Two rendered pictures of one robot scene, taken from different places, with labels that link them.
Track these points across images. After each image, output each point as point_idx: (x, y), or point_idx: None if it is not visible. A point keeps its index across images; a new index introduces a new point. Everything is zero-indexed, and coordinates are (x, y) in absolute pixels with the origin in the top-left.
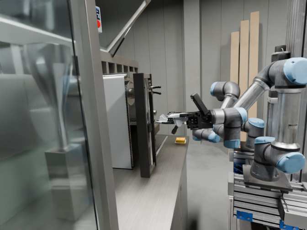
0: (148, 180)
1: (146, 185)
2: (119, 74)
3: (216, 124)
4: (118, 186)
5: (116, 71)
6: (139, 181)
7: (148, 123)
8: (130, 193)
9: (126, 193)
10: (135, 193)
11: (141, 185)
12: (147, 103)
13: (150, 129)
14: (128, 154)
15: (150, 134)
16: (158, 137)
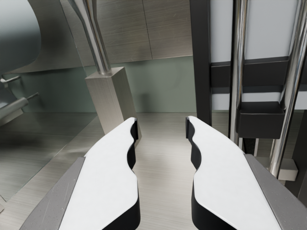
0: (190, 222)
1: (173, 220)
2: None
3: None
4: (170, 171)
5: None
6: (186, 202)
7: (272, 108)
8: (147, 194)
9: (150, 187)
10: (145, 201)
11: (173, 209)
12: (298, 9)
13: (248, 128)
14: (240, 148)
15: (277, 151)
16: None
